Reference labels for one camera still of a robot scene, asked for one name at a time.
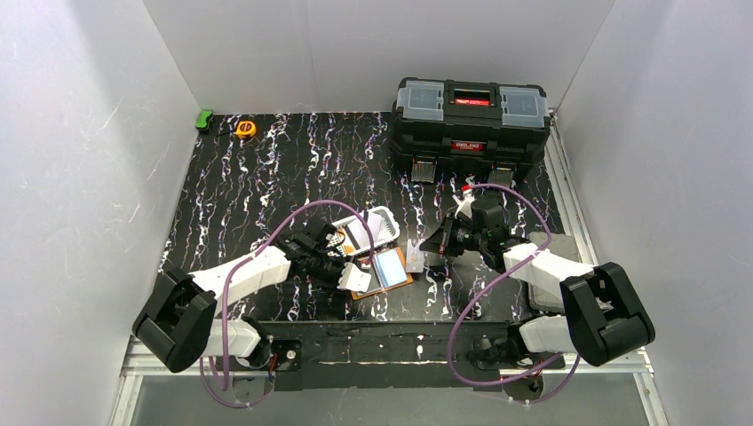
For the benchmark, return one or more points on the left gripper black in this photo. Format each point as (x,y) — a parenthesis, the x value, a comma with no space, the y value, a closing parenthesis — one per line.
(339,272)

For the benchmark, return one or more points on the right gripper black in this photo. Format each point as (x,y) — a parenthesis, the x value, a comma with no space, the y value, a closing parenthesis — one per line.
(445,240)

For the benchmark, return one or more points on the white patterned card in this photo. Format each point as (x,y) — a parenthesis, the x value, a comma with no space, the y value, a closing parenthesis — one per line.
(414,259)

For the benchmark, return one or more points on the orange leather card holder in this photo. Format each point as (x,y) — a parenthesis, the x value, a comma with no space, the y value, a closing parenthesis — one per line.
(388,273)

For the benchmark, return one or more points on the white plastic basket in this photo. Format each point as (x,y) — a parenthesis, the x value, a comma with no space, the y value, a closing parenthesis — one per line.
(389,233)

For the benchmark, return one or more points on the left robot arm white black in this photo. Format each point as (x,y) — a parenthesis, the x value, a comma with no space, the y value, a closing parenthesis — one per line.
(183,320)

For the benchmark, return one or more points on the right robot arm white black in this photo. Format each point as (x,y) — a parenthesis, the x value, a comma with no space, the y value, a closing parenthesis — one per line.
(603,316)

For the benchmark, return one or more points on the white striped card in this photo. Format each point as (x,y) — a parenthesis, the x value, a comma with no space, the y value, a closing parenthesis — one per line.
(357,234)

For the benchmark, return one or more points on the grey plastic case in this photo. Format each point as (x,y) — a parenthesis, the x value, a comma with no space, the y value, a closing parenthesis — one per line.
(560,261)

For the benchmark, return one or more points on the black red toolbox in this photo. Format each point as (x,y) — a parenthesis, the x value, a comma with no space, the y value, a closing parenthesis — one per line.
(495,132)

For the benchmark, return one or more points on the yellow tape measure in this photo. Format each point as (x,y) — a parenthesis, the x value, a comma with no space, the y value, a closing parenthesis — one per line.
(245,129)

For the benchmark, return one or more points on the green small object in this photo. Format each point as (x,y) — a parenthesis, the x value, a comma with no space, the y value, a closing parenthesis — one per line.
(204,120)

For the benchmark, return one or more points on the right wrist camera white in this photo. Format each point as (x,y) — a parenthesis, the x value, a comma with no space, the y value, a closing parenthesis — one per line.
(464,203)

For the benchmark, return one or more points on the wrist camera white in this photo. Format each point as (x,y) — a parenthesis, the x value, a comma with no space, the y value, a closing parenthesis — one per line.
(355,278)
(464,203)

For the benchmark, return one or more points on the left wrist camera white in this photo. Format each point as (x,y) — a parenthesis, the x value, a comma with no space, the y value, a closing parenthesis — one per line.
(355,278)

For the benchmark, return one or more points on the aluminium right rail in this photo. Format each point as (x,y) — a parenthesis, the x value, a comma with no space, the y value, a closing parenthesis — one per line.
(570,210)

